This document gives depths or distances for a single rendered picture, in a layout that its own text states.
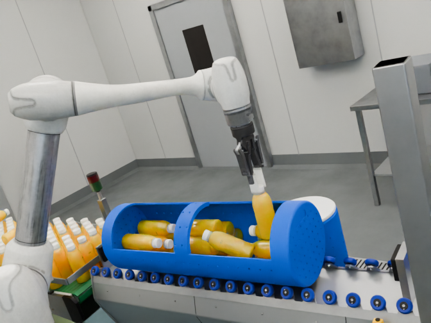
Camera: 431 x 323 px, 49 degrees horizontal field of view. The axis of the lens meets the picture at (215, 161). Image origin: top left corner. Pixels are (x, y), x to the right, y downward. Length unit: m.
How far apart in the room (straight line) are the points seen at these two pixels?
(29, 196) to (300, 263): 0.89
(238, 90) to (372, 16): 3.36
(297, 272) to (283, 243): 0.11
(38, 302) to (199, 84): 0.83
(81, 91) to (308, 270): 0.91
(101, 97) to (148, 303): 0.98
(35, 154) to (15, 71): 5.13
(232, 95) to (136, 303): 1.06
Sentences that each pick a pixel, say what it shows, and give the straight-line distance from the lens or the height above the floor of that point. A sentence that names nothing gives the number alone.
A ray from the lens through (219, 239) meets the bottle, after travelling 1.69.
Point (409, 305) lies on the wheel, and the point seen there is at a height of 0.97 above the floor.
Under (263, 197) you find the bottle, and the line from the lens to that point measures 1.58.
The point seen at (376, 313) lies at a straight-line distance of 1.54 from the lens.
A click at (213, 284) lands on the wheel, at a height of 0.97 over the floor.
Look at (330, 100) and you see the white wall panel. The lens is 5.09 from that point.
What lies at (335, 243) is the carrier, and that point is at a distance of 1.95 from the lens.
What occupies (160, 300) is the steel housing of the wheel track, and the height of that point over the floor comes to 0.87.
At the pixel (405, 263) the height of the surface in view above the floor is 1.06.
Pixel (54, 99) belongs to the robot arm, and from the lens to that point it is 1.39.
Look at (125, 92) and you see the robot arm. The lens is 1.42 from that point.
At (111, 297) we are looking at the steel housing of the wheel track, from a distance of 2.23.
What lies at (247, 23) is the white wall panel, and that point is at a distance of 5.39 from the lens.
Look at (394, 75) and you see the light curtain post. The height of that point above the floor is 1.68.
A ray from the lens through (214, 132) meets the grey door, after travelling 6.10.
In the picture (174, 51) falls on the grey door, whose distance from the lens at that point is 6.13.
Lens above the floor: 1.87
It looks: 16 degrees down
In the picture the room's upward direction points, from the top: 17 degrees counter-clockwise
